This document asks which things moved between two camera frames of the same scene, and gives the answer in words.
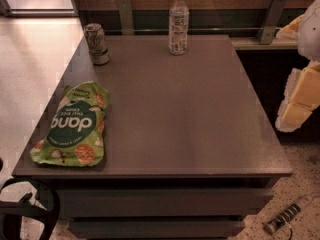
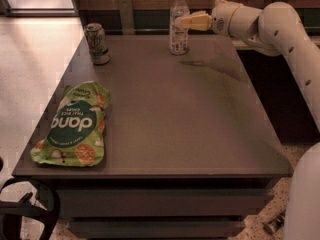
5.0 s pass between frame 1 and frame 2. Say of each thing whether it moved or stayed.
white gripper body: moved
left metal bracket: stayed
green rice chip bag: stayed
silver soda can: stayed
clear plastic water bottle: stayed
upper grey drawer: stayed
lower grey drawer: stayed
